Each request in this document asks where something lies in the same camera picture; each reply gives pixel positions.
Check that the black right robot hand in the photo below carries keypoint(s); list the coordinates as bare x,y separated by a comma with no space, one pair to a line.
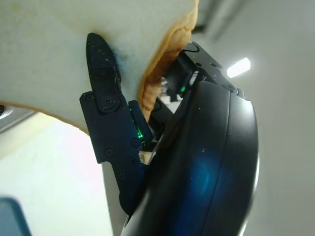
197,159

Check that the toast slice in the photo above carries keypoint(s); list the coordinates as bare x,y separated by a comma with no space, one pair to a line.
49,61

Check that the rectangular ceiling light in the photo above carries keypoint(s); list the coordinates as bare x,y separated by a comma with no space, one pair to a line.
238,67

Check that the blue plastic tray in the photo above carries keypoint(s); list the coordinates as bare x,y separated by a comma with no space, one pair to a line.
12,218

